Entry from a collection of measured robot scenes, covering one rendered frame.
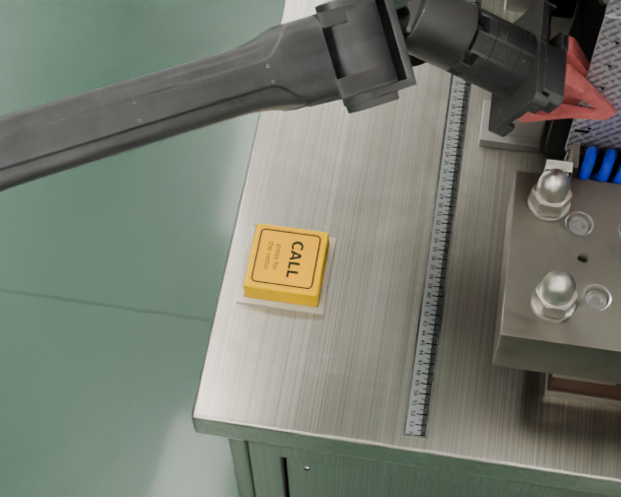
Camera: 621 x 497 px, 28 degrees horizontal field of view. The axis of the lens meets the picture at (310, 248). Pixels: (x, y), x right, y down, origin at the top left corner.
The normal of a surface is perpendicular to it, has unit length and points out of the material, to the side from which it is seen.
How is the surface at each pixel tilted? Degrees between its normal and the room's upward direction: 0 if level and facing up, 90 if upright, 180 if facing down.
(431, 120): 0
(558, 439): 0
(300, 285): 0
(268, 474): 90
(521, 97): 62
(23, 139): 39
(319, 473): 90
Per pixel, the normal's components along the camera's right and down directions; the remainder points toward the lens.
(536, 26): -0.88, -0.34
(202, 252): -0.01, -0.49
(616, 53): -0.16, 0.87
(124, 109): 0.45, -0.01
